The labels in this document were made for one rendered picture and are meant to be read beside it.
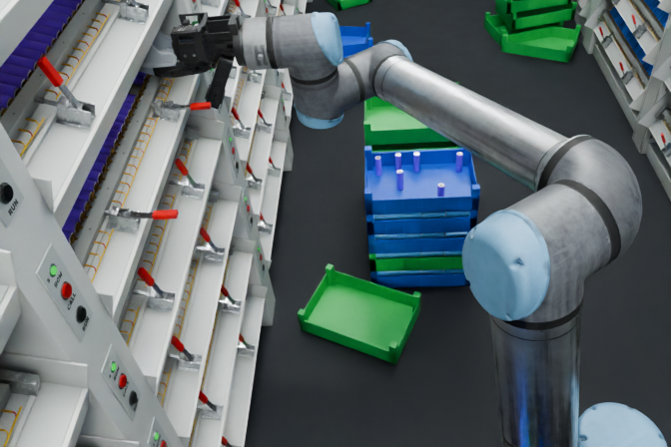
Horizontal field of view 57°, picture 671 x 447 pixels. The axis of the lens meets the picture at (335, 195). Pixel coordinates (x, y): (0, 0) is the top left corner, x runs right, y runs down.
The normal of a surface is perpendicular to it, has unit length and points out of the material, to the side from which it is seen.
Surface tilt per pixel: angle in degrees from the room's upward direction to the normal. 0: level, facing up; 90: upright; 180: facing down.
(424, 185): 0
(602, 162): 5
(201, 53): 90
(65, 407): 19
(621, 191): 29
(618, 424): 5
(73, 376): 90
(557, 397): 81
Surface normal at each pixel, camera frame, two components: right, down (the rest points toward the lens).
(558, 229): 0.08, -0.45
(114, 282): 0.25, -0.70
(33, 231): 1.00, -0.04
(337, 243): -0.09, -0.73
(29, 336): -0.03, 0.69
